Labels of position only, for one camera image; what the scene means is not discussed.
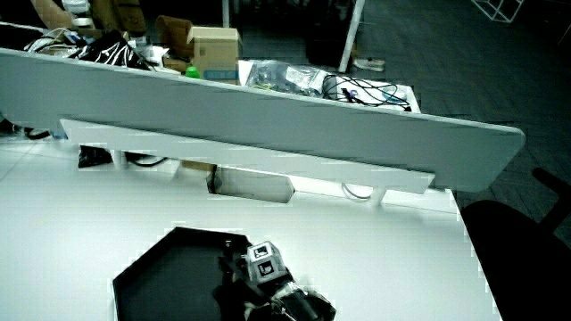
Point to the clear plastic bag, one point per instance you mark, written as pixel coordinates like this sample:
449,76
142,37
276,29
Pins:
285,78

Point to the black office chair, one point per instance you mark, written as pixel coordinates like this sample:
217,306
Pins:
522,263

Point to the black plastic bag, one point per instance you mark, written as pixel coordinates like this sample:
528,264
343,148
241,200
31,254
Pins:
109,50

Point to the black hexagonal plate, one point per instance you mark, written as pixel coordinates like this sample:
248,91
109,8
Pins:
174,276

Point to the green bottle cap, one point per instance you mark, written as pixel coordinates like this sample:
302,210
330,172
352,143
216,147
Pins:
192,72

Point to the white tape roll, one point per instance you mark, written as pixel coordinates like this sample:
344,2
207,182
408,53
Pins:
82,21

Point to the white pole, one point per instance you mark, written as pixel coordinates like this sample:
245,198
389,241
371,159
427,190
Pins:
351,35

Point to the white shelf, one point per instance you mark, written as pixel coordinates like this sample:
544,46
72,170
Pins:
250,159

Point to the light cardboard box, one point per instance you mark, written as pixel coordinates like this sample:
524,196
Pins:
216,53

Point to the grey divider panel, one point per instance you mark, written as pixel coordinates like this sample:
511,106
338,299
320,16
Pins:
267,125

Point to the person's right hand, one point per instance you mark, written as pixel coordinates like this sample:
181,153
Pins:
263,265

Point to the large brown cardboard box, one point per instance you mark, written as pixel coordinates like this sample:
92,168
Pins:
125,15

